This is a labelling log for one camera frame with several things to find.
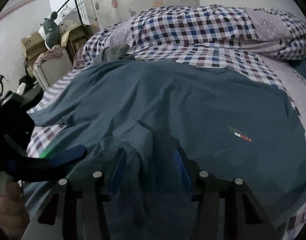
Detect blue t-shirt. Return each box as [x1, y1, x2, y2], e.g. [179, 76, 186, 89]
[31, 60, 306, 239]

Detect black clothes rack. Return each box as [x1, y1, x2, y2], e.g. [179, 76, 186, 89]
[57, 0, 89, 40]

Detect person's left hand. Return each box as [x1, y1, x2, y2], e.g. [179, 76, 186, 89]
[0, 183, 30, 239]

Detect plush toy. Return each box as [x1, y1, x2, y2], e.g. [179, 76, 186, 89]
[38, 11, 60, 49]

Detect dark green garment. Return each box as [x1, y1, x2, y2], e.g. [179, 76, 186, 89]
[93, 44, 136, 63]

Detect checkered bed sheet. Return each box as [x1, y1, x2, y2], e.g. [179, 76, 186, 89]
[27, 56, 306, 239]

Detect checkered quilt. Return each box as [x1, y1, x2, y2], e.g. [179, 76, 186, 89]
[73, 4, 306, 68]

